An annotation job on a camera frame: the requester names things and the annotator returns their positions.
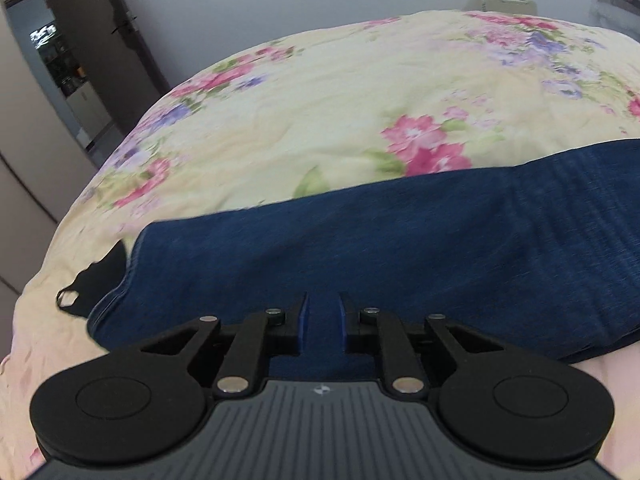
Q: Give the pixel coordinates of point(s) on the blue denim pants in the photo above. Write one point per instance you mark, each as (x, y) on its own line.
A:
(400, 245)

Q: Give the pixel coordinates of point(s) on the black cloth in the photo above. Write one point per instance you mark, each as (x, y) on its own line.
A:
(102, 275)

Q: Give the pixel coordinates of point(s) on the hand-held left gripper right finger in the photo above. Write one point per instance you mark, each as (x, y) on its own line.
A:
(343, 321)

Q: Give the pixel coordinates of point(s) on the brown door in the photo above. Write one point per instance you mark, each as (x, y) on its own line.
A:
(112, 40)

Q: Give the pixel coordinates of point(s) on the beige wardrobe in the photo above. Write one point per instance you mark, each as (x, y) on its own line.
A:
(30, 150)

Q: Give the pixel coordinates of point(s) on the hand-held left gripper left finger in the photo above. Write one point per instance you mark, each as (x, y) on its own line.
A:
(304, 321)

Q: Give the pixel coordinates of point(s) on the white cabinet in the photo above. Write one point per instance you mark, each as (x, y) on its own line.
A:
(89, 110)

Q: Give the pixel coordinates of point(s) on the floral bedspread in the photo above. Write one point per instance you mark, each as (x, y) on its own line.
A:
(320, 120)

